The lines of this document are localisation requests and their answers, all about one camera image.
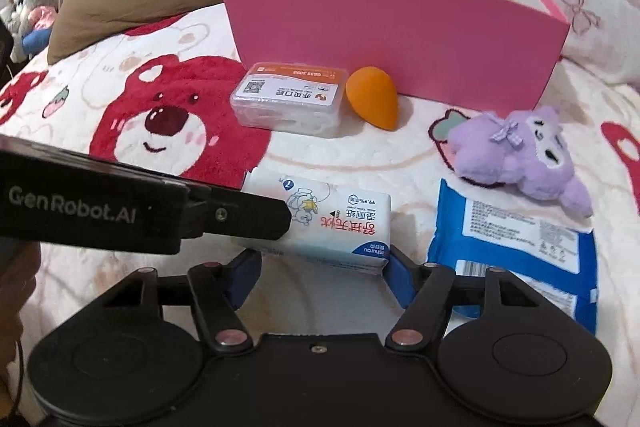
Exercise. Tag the clear floss pick box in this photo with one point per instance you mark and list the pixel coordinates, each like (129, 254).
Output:
(291, 98)

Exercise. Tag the blue wet wipes pack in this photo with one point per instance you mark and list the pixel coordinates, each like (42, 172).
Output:
(560, 263)

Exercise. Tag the purple plush toy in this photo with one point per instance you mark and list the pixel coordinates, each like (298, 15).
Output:
(523, 149)

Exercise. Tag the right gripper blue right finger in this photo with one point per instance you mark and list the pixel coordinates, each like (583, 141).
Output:
(403, 276)

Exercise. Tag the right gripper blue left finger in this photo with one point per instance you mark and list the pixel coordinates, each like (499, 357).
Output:
(241, 275)

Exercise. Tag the person left hand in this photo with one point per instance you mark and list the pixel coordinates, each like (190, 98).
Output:
(20, 262)

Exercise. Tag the bear print blanket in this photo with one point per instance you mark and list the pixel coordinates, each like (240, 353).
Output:
(154, 98)

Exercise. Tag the orange makeup sponge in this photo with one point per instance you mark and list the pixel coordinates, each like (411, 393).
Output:
(373, 96)

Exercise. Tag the white tissue pack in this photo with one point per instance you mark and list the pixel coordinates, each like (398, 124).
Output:
(346, 227)

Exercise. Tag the grey stuffed toys pile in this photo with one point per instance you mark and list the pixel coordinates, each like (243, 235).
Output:
(30, 23)

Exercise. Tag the pink cardboard box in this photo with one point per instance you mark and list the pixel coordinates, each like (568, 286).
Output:
(478, 54)

